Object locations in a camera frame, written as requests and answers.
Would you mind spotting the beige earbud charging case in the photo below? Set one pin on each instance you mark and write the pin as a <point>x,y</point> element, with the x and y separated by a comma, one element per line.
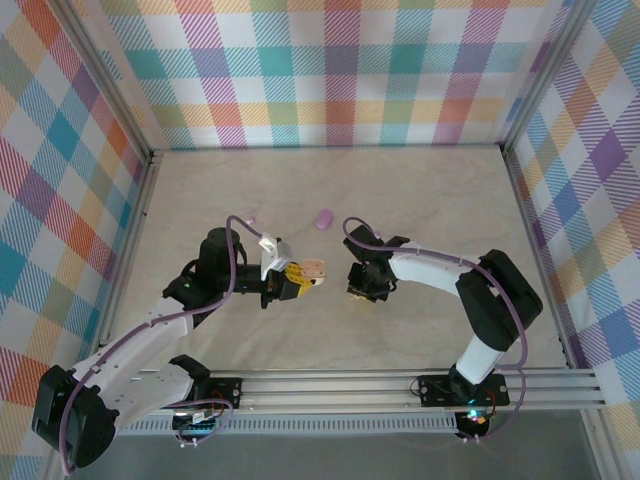
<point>314,267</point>

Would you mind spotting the purple earbud charging case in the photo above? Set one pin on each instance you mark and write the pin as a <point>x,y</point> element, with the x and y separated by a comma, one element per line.
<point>324,219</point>

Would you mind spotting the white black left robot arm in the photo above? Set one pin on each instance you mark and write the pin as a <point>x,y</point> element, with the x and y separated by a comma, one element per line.
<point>145,335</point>

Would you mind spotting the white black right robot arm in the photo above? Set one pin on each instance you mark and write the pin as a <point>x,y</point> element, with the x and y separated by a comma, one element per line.
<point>500,300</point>

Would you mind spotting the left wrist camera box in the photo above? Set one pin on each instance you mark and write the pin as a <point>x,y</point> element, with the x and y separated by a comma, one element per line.
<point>272,255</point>

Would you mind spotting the aluminium floor side rail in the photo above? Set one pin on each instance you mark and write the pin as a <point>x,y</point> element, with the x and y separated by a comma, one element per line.
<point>538,250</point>
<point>127,250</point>

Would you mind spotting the aluminium mounting rail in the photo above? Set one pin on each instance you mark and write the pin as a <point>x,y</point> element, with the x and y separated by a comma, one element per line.
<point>325,390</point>

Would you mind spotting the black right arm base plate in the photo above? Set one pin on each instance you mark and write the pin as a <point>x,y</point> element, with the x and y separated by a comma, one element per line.
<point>435,390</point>

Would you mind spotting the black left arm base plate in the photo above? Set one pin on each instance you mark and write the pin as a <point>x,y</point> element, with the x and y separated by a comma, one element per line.
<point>227,392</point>

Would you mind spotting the aluminium frame post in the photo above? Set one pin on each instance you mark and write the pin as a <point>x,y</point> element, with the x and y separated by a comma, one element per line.
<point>111,80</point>
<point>542,75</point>
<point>597,445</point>

